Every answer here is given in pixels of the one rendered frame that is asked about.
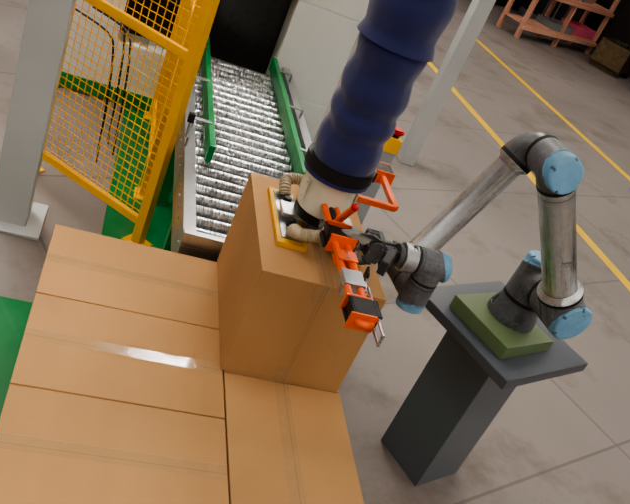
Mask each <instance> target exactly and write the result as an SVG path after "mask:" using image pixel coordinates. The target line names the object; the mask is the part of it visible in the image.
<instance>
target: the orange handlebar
mask: <svg viewBox="0 0 630 504"><path fill-rule="evenodd" d="M379 180H380V183H381V185H382V188H383V190H384V192H385V195H386V197H387V200H388V202H389V203H388V202H384V201H381V200H377V199H374V198H370V197H367V196H363V195H360V194H359V196H358V198H357V201H356V202H360V203H363V204H367V205H370V206H374V207H377V208H381V209H385V210H388V211H392V212H395V211H397V210H398V208H399V205H398V203H397V201H396V198H395V196H394V194H393V191H392V189H391V187H390V185H389V182H388V180H387V178H386V176H384V175H381V176H380V178H379ZM321 208H322V212H323V215H324V219H325V221H327V220H328V219H330V220H332V218H331V215H330V211H329V208H328V205H327V204H322V205H321ZM334 212H335V215H336V217H338V216H339V215H340V214H341V211H340V208H339V207H335V208H334ZM331 245H332V249H333V253H334V255H332V257H333V261H334V265H335V266H337V268H338V271H340V269H341V267H344V268H348V269H352V270H356V271H359V270H358V267H357V264H356V263H359V262H358V259H357V256H356V253H355V252H353V250H352V247H351V245H349V244H346V245H345V246H344V250H343V249H340V246H339V243H338V242H337V241H333V242H332V244H331ZM343 290H344V294H346V293H347V292H348V293H352V294H353V292H352V288H351V286H350V285H349V284H346V285H344V286H343ZM357 294H358V295H361V296H365V297H367V296H366V293H365V290H364V288H358V289H357ZM353 324H354V325H355V326H356V327H358V328H360V329H363V330H370V329H372V328H373V327H374V323H373V322H370V321H363V320H361V319H355V320H354V321H353Z"/></svg>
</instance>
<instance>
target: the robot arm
mask: <svg viewBox="0 0 630 504"><path fill-rule="evenodd" d="M531 171H533V173H534V174H535V178H536V190H537V197H538V215H539V233H540V251H537V250H532V251H530V252H528V254H527V255H526V256H525V257H524V258H523V260H522V261H521V263H520V264H519V266H518V267H517V269H516V270H515V272H514V273H513V275H512V276H511V278H510V279H509V281H508V282H507V284H506V285H505V287H504V288H503V289H502V290H501V291H499V292H498V293H496V294H495V295H493V296H492V297H491V298H490V300H489V301H488V303H487V306H488V309H489V311H490V312H491V314H492V315H493V316H494V317H495V318H496V319H497V320H498V321H499V322H501V323H502V324H503V325H505V326H507V327H508V328H510V329H512V330H515V331H517V332H521V333H529V332H531V331H532V330H533V328H534V327H535V325H536V321H537V316H538V317H539V318H540V320H541V321H542V323H543V324H544V325H545V327H546V328H547V329H548V331H549V332H550V333H551V334H552V335H553V336H554V337H555V338H558V339H569V338H572V337H575V336H577V335H579V334H580V333H581V332H583V331H584V330H585V329H586V328H587V327H588V326H589V325H590V323H591V321H592V317H593V316H592V312H591V311H590V309H589V308H588V307H587V306H586V305H585V303H584V289H583V286H582V284H581V283H580V281H579V280H577V233H576V188H577V187H578V186H579V182H582V179H583V176H584V167H583V164H582V162H581V161H580V160H579V158H578V157H577V155H576V154H574V153H573V152H572V151H570V150H569V149H568V148H567V147H566V146H565V145H563V144H562V143H561V142H560V141H559V140H558V139H557V138H556V137H555V136H554V135H552V134H550V133H546V132H529V133H525V134H522V135H519V136H517V137H514V138H513V139H511V140H509V141H508V142H507V143H505V144H504V145H503V146H502V147H501V148H500V155H499V157H498V158H497V159H496V160H495V161H494V162H493V163H492V164H491V165H489V166H488V167H487V168H486V169H485V170H484V171H483V172H482V173H481V174H480V175H479V176H478V177H477V178H476V179H475V180H474V181H473V182H472V183H471V184H470V185H469V186H468V187H466V188H465V189H464V190H463V191H462V192H461V193H460V194H459V195H458V196H457V197H456V198H455V199H454V200H453V201H452V202H451V203H450V204H449V205H448V206H447V207H446V208H444V209H443V210H442V211H441V212H440V213H439V214H438V215H437V216H436V217H435V218H434V219H433V220H432V221H431V222H430V223H429V224H428V225H427V226H426V227H425V228H424V229H423V230H421V231H420V232H419V233H418V234H417V235H416V236H415V237H414V238H413V239H412V240H411V241H410V242H409V243H408V242H403V243H398V241H395V240H393V242H390V241H386V239H385V236H384V234H383V232H381V231H378V230H374V229H371V228H367V230H366V232H365V233H363V232H361V231H360V230H359V228H358V227H357V226H355V225H352V228H351V229H342V230H341V232H342V233H344V234H345V235H346V236H347V237H352V238H353V239H357V240H359V242H360V243H359V245H360V246H359V245H358V247H359V250H360V251H362V253H363V255H361V252H360V251H357V250H355V251H354V252H355V253H356V256H357V259H358V262H359V263H356V264H357V265H370V264H371V263H373V264H376V263H378V267H377V268H378V269H377V271H376V273H377V274H379V275H381V276H384V274H385V272H386V273H387V274H388V275H389V277H390V279H391V281H392V282H393V284H394V287H395V289H396V291H397V292H398V296H397V297H396V301H395V302H396V304H397V306H398V307H399V308H400V309H402V310H403V311H405V312H407V313H411V314H419V313H421V312H422V310H423V309H424V308H425V307H426V306H425V305H426V304H427V302H428V300H429V299H430V297H431V295H432V294H433V292H434V290H435V288H436V287H437V285H438V283H439V282H440V283H445V282H447V281H448V280H449V278H450V276H451V273H452V269H453V262H452V259H451V257H450V255H448V254H446V253H443V252H441V251H439V250H440V249H441V248H442V247H443V246H444V245H445V244H446V243H447V242H448V241H449V240H451V239H452V238H453V237H454V236H455V235H456V234H457V233H458V232H459V231H460V230H461V229H462V228H463V227H464V226H466V225H467V224H468V223H469V222H470V221H471V220H472V219H473V218H474V217H475V216H476V215H477V214H478V213H479V212H481V211H482V210H483V209H484V208H485V207H486V206H487V205H488V204H489V203H490V202H491V201H492V200H493V199H494V198H496V197H497V196H498V195H499V194H500V193H501V192H502V191H503V190H504V189H505V188H506V187H507V186H508V185H509V184H511V183H512V182H513V181H514V180H515V179H516V178H517V177H518V176H520V175H527V174H528V173H530V172H531ZM375 231H376V232H375Z"/></svg>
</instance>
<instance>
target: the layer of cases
mask: <svg viewBox="0 0 630 504"><path fill-rule="evenodd" d="M338 393H339V391H337V392H332V391H327V390H322V389H317V388H312V387H307V386H302V385H296V384H291V383H286V382H281V381H276V380H271V379H266V378H261V377H256V376H250V375H245V374H240V373H235V372H230V371H225V370H221V369H220V340H219V308H218V275H217V262H214V261H210V260H206V259H201V258H197V257H193V256H189V255H184V254H180V253H176V252H172V251H167V250H163V249H159V248H155V247H150V246H146V245H142V244H138V243H133V242H129V241H125V240H121V239H116V238H112V237H108V236H104V235H99V234H95V233H91V232H87V231H82V230H78V229H74V228H70V227H65V226H61V225H57V224H56V225H55V227H54V230H53V234H52V237H51V241H50V244H49V248H48V251H47V255H46V258H45V262H44V265H43V269H42V272H41V276H40V279H39V283H38V286H37V290H36V294H35V297H34V300H33V304H32V307H31V311H30V314H29V318H28V321H27V325H26V328H25V332H24V335H23V339H22V342H21V346H20V349H19V353H18V356H17V360H16V363H15V367H14V370H13V374H12V377H11V381H10V385H9V388H8V391H7V395H6V398H5V402H4V405H3V409H2V412H1V416H0V504H364V501H363V496H362V492H361V487H360V483H359V479H358V474H357V470H356V465H355V461H354V457H353V452H352V448H351V443H350V439H349V435H348V430H347V426H346V421H345V417H344V413H343V408H342V404H341V399H340V395H339V394H338Z"/></svg>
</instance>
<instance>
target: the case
mask: <svg viewBox="0 0 630 504"><path fill-rule="evenodd" d="M279 181H280V180H278V179H274V178H271V177H267V176H264V175H260V174H257V173H253V172H251V173H250V175H249V178H248V180H247V183H246V186H245V188H244V191H243V193H242V196H241V199H240V201H239V204H238V207H237V209H236V212H235V215H234V217H233V220H232V222H231V225H230V228H229V230H228V233H227V236H226V238H225V241H224V244H223V246H222V249H221V251H220V254H219V257H218V259H217V275H218V308H219V340H220V369H221V370H225V371H230V372H235V373H240V374H245V375H250V376H256V377H261V378H266V379H271V380H276V381H281V382H286V383H291V384H296V385H302V386H307V387H312V388H317V389H322V390H327V391H332V392H337V391H338V389H339V387H340V385H341V383H342V382H343V380H344V378H345V376H346V374H347V372H348V371H349V369H350V367H351V365H352V363H353V361H354V359H355V358H356V356H357V354H358V352H359V350H360V348H361V346H362V345H363V343H364V341H365V339H366V337H367V335H368V332H364V331H359V330H355V329H350V328H346V327H344V325H345V319H344V315H343V311H342V309H341V308H340V307H339V306H340V304H341V302H342V300H343V298H344V295H340V294H339V290H338V287H337V283H336V278H337V276H338V273H339V271H338V268H337V266H335V265H334V261H333V259H332V255H331V252H330V251H326V250H325V248H323V247H319V244H318V243H313V242H312V243H311V242H308V241H307V242H306V245H307V251H306V252H305V253H304V252H300V251H296V250H292V249H288V248H284V247H280V246H276V243H275V237H274V230H273V224H272V218H271V212H270V205H269V199H268V193H267V190H268V187H272V188H276V189H280V188H279V183H280V182H279ZM367 266H369V267H370V276H369V278H368V285H367V287H369V288H370V291H371V294H372V297H373V300H374V301H378V304H379V307H380V310H381V309H382V308H383V306H384V304H385V302H386V298H385V295H384V292H383V289H382V286H381V283H380V280H379V277H378V274H377V273H376V268H375V265H374V264H373V263H371V264H370V265H362V266H361V267H359V266H357V267H358V270H359V271H360V272H362V275H363V274H364V272H365V270H366V268H367Z"/></svg>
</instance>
